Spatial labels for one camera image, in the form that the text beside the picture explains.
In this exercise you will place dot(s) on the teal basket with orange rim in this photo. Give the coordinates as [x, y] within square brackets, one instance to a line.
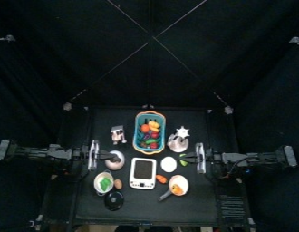
[149, 132]

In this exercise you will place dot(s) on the white utensil rack stand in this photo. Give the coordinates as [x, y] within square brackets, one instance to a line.
[179, 140]

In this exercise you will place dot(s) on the red toy tomato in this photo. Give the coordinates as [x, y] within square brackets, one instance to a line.
[153, 145]

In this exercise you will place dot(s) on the white toy knife block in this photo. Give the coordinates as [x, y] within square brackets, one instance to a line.
[119, 134]

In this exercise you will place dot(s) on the red toy strawberry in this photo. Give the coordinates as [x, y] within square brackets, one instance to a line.
[155, 135]

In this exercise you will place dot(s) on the orange toy carrot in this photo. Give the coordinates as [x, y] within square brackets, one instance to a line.
[161, 178]

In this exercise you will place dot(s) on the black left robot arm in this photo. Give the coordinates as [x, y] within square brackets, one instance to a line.
[37, 152]

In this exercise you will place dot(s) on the purple toy eggplant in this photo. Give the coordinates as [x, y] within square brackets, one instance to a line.
[147, 137]

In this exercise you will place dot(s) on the black pot lid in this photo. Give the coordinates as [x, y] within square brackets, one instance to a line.
[113, 200]

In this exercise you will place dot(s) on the toy orange fruit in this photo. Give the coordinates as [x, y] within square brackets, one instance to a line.
[145, 128]

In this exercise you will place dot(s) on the small silver toy pot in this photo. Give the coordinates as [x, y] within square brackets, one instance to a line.
[103, 182]

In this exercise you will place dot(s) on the brown toy egg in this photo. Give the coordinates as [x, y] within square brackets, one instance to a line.
[119, 183]

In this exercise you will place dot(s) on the orange toy food piece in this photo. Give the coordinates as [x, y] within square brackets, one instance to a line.
[177, 189]

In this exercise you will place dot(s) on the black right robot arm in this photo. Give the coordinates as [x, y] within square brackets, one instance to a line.
[256, 157]

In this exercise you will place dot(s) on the green toy leafy vegetable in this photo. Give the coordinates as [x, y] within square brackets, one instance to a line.
[105, 182]

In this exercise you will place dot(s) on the yellow toy banana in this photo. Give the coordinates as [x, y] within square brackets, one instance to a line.
[153, 125]

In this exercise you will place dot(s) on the white printed label sticker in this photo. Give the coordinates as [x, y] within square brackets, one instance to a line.
[231, 207]

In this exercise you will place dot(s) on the small white round plate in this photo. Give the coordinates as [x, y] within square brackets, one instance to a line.
[168, 164]

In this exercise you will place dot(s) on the white toy induction stove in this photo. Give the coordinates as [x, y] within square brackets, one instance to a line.
[143, 173]

